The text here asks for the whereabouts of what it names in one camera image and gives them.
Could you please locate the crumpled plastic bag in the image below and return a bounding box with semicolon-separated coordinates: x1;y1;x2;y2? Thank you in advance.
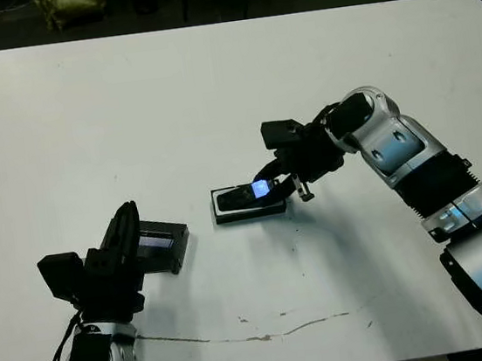
31;0;111;34

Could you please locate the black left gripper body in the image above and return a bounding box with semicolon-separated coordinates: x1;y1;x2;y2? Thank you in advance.
71;241;150;330

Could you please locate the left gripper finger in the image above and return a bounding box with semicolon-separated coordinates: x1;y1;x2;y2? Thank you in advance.
96;200;141;269
114;199;148;269

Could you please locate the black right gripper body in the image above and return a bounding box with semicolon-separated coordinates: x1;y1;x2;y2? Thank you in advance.
269;117;352;205

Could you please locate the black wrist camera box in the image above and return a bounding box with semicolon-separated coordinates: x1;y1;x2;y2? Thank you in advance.
36;251;90;303
258;115;307;151

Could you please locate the black box lid with window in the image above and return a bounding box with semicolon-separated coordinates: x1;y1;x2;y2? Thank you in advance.
138;215;194;279

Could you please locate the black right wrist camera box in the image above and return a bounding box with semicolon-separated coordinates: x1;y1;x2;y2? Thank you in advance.
258;115;307;151

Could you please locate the black handheld camera with screen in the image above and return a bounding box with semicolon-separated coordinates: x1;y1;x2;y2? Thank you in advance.
215;178;279;214

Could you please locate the black box base white insert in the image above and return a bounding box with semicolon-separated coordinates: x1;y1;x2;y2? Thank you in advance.
210;177;290;226

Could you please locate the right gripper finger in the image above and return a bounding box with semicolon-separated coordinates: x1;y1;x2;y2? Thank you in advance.
266;172;300;207
252;157;286;185

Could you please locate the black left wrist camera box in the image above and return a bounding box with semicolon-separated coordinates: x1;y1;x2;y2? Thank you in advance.
36;251;90;303

